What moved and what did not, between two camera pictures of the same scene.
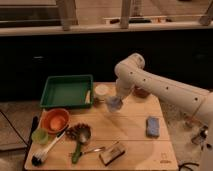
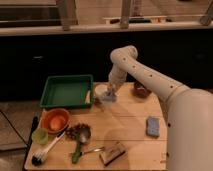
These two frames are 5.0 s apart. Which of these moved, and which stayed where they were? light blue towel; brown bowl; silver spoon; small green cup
Moved: light blue towel
Stayed: small green cup; brown bowl; silver spoon
